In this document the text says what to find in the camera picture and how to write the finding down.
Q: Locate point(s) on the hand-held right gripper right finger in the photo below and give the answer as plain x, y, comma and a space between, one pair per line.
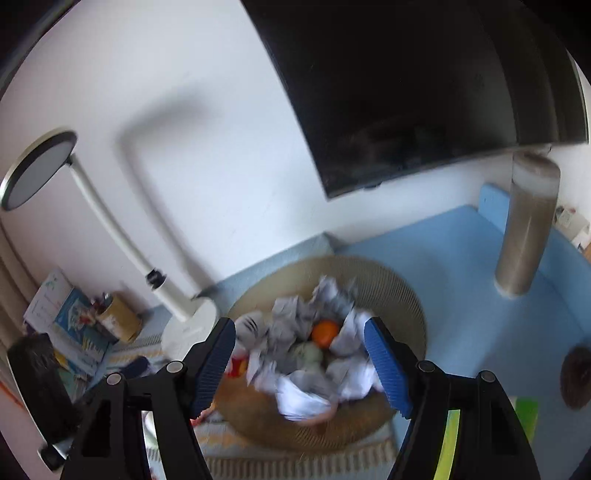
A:
385, 364

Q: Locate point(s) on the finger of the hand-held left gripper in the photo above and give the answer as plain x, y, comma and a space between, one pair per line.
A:
134, 368

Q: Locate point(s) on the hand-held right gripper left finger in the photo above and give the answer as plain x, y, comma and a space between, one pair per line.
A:
214, 364

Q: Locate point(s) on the white paper ball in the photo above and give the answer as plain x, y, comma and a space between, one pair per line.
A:
263, 369
333, 290
358, 383
288, 318
353, 332
302, 401

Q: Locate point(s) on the white cat plush toy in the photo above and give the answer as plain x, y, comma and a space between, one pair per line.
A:
251, 325

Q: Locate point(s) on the orange tangerine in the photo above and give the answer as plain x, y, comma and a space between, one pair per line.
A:
325, 333

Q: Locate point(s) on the green plush toy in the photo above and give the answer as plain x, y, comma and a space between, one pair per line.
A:
308, 356

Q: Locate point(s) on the gold ribbed bowl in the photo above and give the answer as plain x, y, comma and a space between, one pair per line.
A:
277, 429

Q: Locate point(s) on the bamboo pen holder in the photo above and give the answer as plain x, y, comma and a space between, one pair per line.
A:
117, 317

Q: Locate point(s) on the row of upright books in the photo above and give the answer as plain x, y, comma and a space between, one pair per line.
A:
69, 314

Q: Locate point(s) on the patterned woven table mat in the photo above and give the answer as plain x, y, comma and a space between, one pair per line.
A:
286, 464

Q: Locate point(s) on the white desk lamp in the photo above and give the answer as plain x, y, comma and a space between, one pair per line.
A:
115, 226

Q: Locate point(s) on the green packet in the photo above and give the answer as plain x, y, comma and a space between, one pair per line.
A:
526, 415

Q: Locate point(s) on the brown round object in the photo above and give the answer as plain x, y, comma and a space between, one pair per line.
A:
578, 376

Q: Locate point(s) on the brown cylindrical tumbler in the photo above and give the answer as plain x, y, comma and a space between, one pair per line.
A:
526, 226

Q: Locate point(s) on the black monitor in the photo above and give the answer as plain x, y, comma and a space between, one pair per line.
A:
415, 92

